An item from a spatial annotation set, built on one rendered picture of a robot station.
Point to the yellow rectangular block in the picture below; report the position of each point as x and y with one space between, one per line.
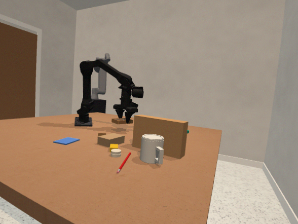
113 146

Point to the brown rectangular block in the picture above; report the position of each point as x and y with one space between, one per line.
173 131

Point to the blue flat rectangular pad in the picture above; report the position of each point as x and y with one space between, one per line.
66 141

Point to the wooden ball tray with clear cover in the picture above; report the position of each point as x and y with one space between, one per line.
121 121

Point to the tan flat rectangular box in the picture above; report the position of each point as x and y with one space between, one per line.
113 138

